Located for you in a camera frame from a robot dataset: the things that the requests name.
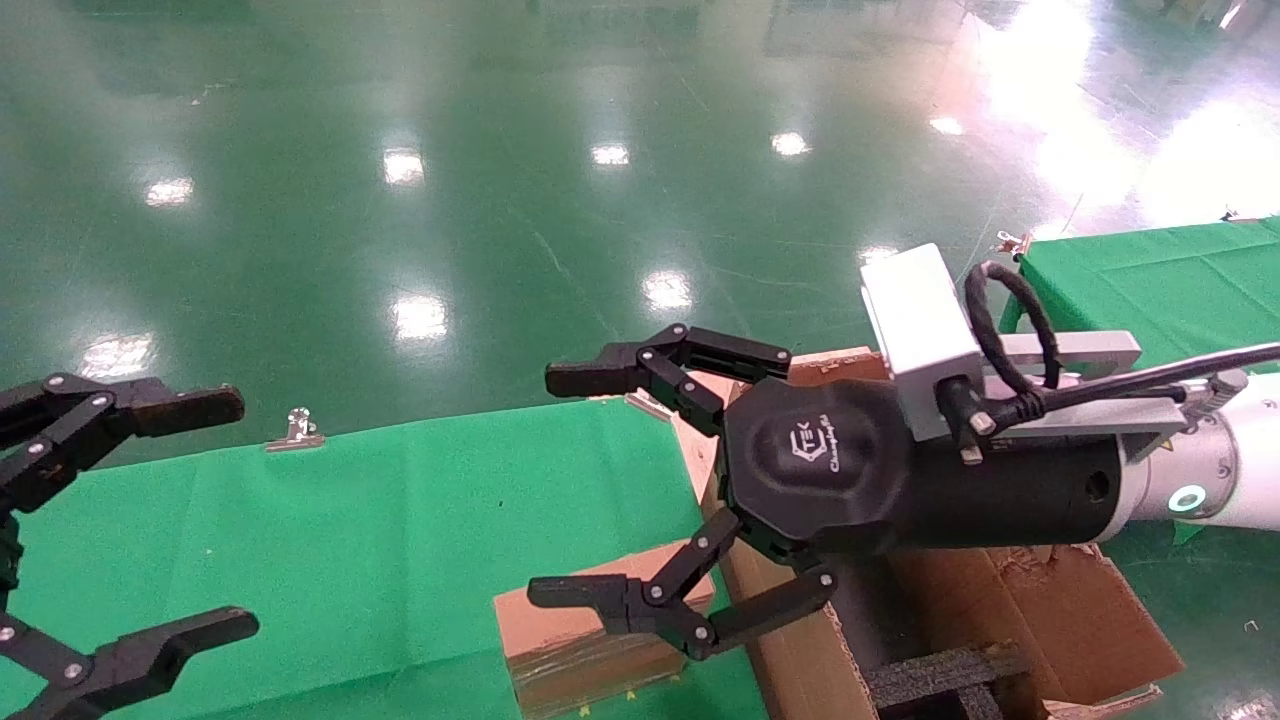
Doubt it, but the green cloth on side table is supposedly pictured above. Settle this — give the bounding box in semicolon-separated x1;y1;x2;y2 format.
1000;215;1280;546

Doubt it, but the large green table cloth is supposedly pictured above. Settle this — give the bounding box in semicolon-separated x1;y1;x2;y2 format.
0;398;771;720

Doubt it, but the large open cardboard carton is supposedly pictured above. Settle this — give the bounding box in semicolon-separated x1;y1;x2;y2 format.
700;348;1186;720

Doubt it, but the small brown cardboard box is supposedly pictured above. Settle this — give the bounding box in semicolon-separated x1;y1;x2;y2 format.
493;540;716;719

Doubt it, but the black foam insert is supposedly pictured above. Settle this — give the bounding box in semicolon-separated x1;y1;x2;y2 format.
865;645;1031;720

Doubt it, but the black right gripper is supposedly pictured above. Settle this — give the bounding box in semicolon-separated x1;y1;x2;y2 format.
527;323;1136;661

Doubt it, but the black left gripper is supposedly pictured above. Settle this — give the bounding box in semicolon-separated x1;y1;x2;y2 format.
0;374;260;720

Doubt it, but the metal wrist camera box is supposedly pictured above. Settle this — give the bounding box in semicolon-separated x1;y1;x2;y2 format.
860;243;1191;466

